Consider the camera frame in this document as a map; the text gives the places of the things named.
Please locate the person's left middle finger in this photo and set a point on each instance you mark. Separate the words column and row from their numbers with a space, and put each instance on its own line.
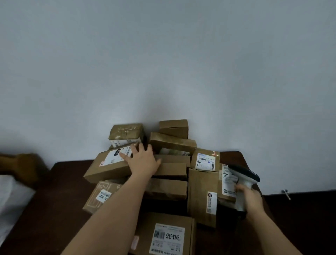
column 142, row 149

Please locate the person's right thumb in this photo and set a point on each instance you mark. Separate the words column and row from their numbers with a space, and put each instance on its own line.
column 240, row 187

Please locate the brown padded furniture piece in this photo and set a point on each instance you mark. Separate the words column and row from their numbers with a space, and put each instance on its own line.
column 23, row 168

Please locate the person's left forearm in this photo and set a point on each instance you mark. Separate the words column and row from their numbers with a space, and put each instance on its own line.
column 112, row 218

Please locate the person's right forearm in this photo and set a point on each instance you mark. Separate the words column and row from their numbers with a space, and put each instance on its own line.
column 270, row 233

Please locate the white and black barcode scanner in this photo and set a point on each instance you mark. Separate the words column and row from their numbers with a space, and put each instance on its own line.
column 244, row 174

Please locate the labelled shipping carton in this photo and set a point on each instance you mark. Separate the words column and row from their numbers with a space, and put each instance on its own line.
column 110, row 168

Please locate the person's right hand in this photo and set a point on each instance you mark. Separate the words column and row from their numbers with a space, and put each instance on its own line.
column 252, row 201

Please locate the small metal door stopper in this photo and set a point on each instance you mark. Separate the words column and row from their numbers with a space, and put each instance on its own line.
column 286, row 193

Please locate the white fabric sheet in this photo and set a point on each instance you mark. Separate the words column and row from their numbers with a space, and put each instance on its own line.
column 11, row 205

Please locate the pile of brown cardboard boxes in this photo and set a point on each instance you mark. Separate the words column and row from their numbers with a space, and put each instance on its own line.
column 202, row 195

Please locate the person's left thumb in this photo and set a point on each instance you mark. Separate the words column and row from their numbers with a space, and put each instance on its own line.
column 157, row 163

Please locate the person's left hand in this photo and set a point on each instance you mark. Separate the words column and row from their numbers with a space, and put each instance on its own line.
column 143, row 164

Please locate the person's left little finger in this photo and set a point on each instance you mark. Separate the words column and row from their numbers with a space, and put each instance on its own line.
column 125, row 156

